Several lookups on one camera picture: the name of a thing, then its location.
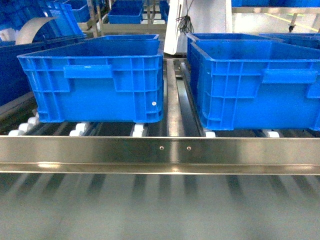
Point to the left rear blue crate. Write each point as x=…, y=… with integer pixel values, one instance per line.
x=127, y=37

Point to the right front blue crate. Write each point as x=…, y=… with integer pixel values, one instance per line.
x=255, y=85

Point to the blue crate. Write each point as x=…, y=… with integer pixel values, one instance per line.
x=127, y=37
x=255, y=85
x=193, y=37
x=309, y=40
x=98, y=81

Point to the right rear blue crate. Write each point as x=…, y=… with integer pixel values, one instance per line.
x=193, y=37

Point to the far blue bin centre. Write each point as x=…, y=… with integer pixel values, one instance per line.
x=126, y=12

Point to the steel roller shelf frame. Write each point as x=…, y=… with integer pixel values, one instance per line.
x=176, y=145

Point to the white pillar with cables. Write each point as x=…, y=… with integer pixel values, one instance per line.
x=207, y=16

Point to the left front blue crate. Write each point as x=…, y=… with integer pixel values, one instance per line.
x=98, y=81

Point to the far right blue crate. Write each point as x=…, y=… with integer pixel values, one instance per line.
x=309, y=40

